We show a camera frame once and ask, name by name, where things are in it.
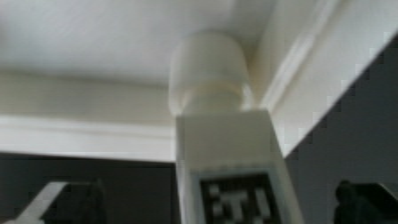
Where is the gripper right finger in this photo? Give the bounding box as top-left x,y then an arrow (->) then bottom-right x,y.
333,180 -> 398,224

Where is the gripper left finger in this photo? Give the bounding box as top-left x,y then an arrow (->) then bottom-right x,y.
10,181 -> 108,224

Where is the white table leg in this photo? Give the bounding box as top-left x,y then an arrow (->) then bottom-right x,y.
168,32 -> 303,224

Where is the white square tabletop part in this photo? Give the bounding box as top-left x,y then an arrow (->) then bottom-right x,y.
0,0 -> 398,162

